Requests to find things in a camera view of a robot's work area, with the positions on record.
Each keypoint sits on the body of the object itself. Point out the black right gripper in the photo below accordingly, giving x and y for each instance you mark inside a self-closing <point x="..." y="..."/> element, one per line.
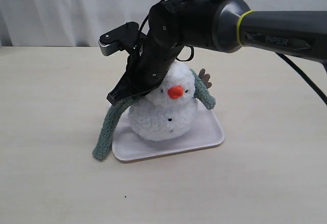
<point x="145" y="70"/>

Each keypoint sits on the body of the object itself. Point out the green fleece scarf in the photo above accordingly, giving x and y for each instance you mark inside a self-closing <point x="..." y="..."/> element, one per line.
<point x="104" y="143"/>

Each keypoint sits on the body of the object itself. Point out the white rectangular tray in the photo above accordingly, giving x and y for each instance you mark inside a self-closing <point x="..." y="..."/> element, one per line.
<point x="206" y="132"/>

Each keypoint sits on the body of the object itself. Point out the white plush snowman toy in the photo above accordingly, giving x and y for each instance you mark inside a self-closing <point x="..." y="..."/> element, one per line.
<point x="169" y="111"/>

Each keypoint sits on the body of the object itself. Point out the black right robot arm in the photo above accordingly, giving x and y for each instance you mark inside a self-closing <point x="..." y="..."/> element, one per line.
<point x="217" y="25"/>

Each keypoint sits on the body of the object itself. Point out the white backdrop curtain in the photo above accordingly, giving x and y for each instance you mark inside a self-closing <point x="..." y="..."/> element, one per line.
<point x="79" y="23"/>

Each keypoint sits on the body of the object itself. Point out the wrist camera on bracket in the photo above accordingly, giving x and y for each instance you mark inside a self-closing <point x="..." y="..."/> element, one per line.
<point x="122" y="38"/>

